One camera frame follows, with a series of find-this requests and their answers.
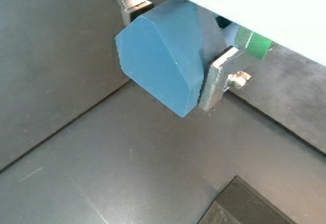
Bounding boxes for black curved fixture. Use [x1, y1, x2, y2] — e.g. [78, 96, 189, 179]
[198, 175, 297, 224]

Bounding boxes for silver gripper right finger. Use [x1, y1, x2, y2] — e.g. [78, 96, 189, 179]
[199, 46, 258, 112]

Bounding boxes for green shape sorter base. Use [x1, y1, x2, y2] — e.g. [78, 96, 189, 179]
[215, 15, 276, 61]

